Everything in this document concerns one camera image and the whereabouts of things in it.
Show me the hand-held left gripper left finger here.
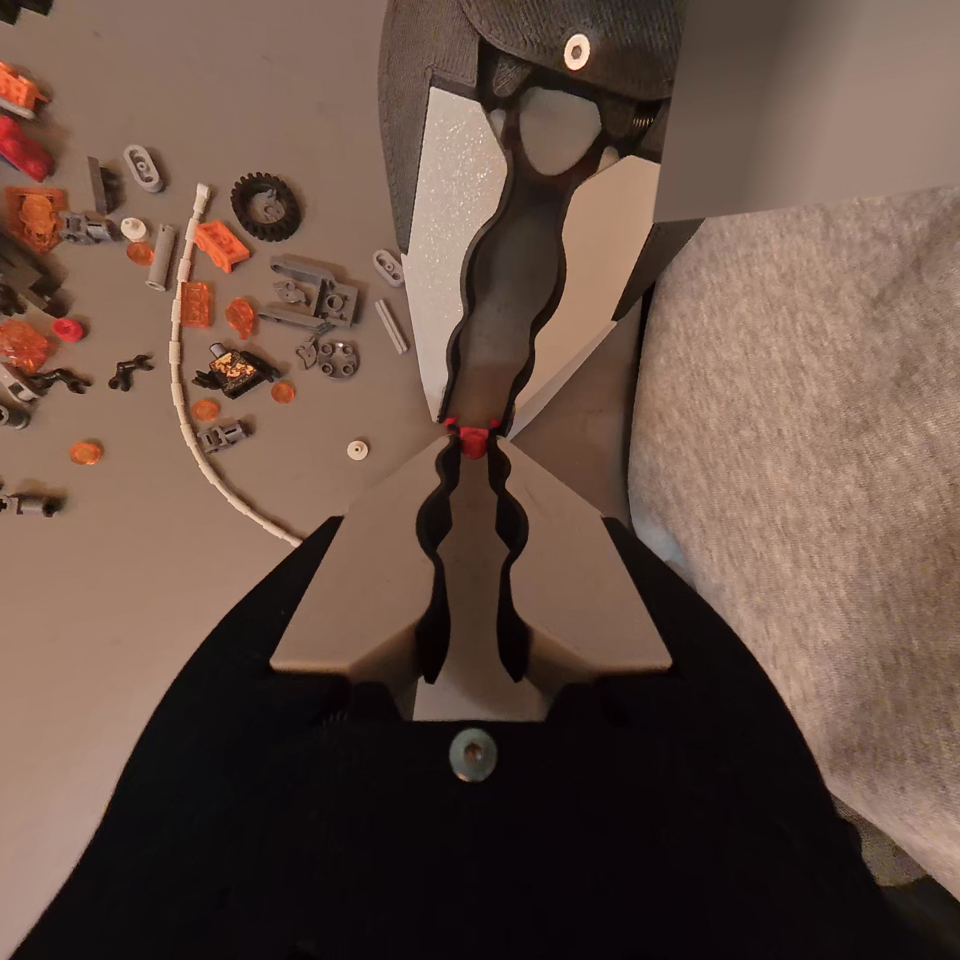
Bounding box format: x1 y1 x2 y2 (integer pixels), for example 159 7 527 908
270 435 460 721

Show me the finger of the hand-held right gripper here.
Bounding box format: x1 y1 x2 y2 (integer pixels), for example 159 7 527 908
401 84 511 421
498 153 661 440

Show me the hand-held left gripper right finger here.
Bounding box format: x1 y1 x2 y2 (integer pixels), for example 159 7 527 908
487 438 672 721

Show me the red lego minifigure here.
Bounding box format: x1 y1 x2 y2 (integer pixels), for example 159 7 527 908
442 416 502 460

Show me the light grey lego bar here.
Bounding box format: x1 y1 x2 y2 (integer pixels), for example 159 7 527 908
375 298 411 355

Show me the dark grey round lego plate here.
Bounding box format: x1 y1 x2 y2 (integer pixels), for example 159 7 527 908
316 339 360 382

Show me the black lego tyre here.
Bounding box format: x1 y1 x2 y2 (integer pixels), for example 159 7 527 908
230 172 305 243

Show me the black orange-printed lego torso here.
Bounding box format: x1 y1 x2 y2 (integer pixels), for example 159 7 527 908
191 342 281 400

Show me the light grey lego cylinder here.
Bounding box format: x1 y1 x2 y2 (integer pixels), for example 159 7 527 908
144 223 177 290

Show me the transparent orange lego chunk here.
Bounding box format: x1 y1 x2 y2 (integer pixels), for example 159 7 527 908
0 320 60 374

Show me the large transparent orange lego piece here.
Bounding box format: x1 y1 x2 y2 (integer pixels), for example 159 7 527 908
3 186 69 252

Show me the red lego piece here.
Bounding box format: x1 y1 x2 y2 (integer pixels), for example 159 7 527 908
0 116 55 183

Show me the black chunky lego piece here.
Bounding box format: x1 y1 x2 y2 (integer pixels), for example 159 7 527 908
0 228 72 320

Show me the orange lego brick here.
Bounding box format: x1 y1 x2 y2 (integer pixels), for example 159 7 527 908
0 61 52 121

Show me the dark grey wedge plate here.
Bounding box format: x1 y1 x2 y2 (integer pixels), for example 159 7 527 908
258 255 361 335

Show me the grey knit fabric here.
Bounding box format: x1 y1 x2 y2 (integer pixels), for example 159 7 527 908
628 183 960 901

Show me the white flexible lego hose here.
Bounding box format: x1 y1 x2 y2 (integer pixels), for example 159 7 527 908
171 183 305 547

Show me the dark grey lego bracket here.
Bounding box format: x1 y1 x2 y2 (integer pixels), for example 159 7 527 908
86 156 125 217

